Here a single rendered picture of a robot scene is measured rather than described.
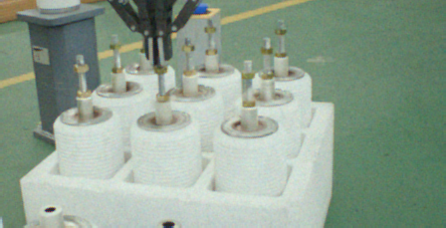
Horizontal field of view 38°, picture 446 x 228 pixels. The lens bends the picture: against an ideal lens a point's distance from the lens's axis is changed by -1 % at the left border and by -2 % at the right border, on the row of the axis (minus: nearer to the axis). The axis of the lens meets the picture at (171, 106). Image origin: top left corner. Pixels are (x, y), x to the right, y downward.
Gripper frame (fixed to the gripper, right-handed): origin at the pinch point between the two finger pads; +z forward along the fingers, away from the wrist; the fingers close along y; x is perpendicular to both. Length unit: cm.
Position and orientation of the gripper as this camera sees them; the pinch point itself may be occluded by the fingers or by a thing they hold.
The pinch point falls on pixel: (158, 50)
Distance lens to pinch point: 86.4
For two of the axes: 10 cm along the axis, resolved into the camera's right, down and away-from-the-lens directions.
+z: 0.6, 9.4, 3.4
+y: -9.4, -0.5, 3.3
